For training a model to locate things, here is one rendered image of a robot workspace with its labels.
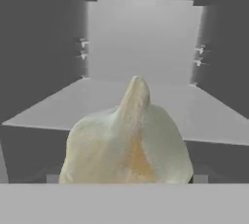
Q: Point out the grey fridge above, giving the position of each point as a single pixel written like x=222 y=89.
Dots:
x=32 y=39

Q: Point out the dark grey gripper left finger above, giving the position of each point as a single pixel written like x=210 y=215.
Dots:
x=52 y=179

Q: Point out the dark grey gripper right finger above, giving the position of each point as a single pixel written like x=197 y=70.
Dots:
x=200 y=179

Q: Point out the grey fridge shelf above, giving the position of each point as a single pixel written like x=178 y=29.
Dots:
x=201 y=114

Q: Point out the white garlic bulb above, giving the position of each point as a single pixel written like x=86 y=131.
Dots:
x=129 y=143

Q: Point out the white shelf peg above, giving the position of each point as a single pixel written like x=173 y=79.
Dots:
x=198 y=61
x=201 y=49
x=84 y=43
x=83 y=56

